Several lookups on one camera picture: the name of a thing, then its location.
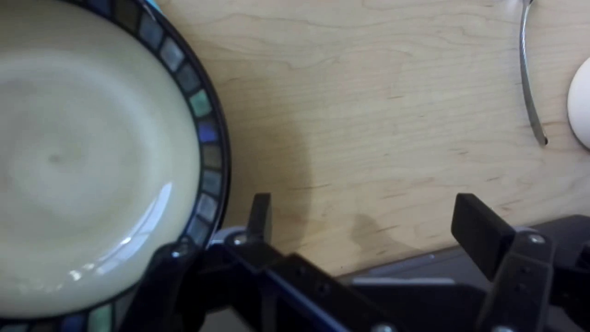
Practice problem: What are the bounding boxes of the silver metal fork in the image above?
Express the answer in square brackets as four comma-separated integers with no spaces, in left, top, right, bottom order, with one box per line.
[518,0,547,148]

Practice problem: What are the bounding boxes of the cream bowl with tiled rim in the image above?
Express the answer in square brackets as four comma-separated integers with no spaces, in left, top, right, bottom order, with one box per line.
[0,0,228,332]

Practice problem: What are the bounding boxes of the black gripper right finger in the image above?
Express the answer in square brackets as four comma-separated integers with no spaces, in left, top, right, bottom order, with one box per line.
[451,194,554,332]

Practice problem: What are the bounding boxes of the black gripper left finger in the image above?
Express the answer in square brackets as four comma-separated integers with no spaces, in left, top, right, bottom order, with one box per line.
[226,194,394,332]

